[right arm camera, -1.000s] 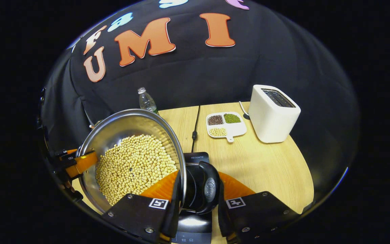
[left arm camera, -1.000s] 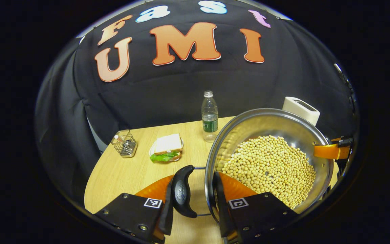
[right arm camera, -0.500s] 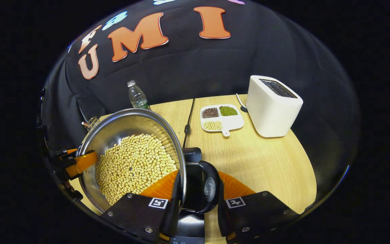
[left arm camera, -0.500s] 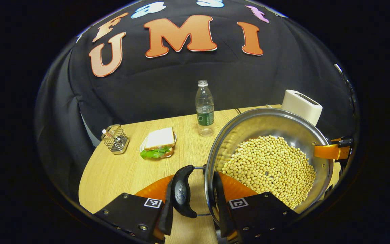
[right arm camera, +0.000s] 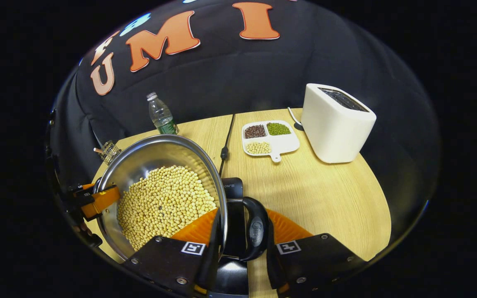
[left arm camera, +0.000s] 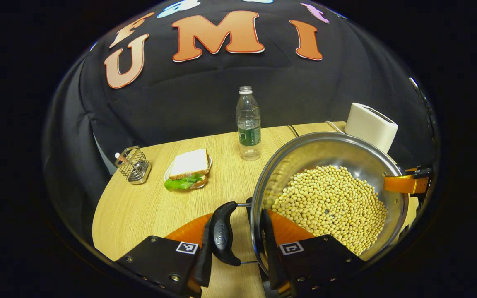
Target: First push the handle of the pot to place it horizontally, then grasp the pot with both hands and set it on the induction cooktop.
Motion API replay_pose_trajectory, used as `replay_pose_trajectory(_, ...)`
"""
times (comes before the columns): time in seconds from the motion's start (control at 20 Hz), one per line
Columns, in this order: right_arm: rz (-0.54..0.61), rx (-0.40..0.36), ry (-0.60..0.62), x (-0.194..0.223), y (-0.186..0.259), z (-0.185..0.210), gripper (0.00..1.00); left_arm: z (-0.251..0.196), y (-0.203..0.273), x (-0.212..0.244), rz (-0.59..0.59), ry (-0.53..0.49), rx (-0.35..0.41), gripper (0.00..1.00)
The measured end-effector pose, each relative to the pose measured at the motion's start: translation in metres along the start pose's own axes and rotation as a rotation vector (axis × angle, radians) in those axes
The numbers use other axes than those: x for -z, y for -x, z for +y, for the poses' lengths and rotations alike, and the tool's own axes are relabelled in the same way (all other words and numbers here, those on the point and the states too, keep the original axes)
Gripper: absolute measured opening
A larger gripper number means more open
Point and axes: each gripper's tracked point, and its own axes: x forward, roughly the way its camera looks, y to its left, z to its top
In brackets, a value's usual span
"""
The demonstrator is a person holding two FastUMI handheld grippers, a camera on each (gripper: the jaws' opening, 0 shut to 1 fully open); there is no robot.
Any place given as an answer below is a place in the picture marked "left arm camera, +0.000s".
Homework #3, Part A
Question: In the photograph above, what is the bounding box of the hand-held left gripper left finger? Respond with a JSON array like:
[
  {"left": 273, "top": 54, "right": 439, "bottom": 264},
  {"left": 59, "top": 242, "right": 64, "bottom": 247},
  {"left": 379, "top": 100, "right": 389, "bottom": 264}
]
[{"left": 114, "top": 202, "right": 222, "bottom": 298}]

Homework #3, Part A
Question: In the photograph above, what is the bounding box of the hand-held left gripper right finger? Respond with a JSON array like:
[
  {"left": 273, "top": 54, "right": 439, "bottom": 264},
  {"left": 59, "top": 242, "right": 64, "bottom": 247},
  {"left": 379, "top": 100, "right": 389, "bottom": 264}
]
[{"left": 259, "top": 209, "right": 365, "bottom": 296}]

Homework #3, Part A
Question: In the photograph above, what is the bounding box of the steel pot with black handle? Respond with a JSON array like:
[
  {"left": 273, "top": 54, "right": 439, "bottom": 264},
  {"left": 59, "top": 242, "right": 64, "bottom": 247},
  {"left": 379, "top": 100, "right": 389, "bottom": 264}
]
[{"left": 210, "top": 132, "right": 410, "bottom": 276}]

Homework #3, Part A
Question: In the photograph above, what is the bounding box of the white box-shaped appliance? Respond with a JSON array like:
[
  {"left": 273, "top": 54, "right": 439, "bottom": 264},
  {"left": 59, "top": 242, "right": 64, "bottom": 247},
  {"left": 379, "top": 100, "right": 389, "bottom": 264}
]
[{"left": 344, "top": 103, "right": 399, "bottom": 154}]

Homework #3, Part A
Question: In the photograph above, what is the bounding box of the pile of soybeans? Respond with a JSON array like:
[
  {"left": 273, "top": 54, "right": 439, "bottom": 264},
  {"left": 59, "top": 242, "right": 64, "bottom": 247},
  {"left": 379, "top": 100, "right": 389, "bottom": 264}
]
[{"left": 272, "top": 165, "right": 388, "bottom": 256}]

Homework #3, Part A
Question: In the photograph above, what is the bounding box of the sandwich with lettuce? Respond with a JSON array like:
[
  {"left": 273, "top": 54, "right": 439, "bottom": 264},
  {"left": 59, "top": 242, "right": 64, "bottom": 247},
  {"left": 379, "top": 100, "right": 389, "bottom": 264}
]
[{"left": 165, "top": 149, "right": 211, "bottom": 191}]

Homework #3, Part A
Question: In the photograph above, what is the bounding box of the clear plastic water bottle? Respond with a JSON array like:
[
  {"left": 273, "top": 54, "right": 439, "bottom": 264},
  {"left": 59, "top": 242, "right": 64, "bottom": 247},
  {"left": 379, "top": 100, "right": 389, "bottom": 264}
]
[{"left": 236, "top": 86, "right": 262, "bottom": 161}]

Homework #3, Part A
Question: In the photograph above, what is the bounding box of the black backdrop cloth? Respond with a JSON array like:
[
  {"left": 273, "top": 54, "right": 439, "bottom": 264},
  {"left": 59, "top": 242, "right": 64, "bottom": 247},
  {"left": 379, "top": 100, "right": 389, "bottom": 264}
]
[{"left": 42, "top": 0, "right": 440, "bottom": 249}]

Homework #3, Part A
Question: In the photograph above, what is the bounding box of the white cable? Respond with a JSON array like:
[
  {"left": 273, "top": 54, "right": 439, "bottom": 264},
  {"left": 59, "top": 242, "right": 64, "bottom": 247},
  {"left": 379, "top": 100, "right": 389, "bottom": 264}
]
[{"left": 325, "top": 121, "right": 347, "bottom": 134}]

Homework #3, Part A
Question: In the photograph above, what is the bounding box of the metal wire utensil holder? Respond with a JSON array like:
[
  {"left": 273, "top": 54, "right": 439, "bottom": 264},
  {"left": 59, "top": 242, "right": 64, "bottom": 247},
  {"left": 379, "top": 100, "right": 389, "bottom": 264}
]
[{"left": 114, "top": 146, "right": 152, "bottom": 185}]

